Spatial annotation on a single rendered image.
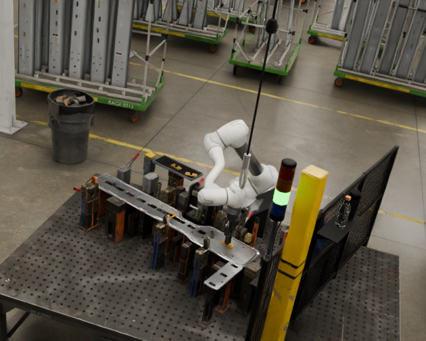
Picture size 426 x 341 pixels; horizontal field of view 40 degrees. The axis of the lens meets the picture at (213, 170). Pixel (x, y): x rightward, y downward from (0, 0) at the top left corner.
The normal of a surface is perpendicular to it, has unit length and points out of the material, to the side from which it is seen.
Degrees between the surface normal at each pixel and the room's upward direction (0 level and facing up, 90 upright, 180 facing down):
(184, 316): 0
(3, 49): 90
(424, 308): 0
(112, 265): 0
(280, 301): 90
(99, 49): 87
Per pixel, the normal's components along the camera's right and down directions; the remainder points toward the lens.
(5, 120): -0.27, 0.41
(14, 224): 0.14, -0.87
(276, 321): -0.57, 0.32
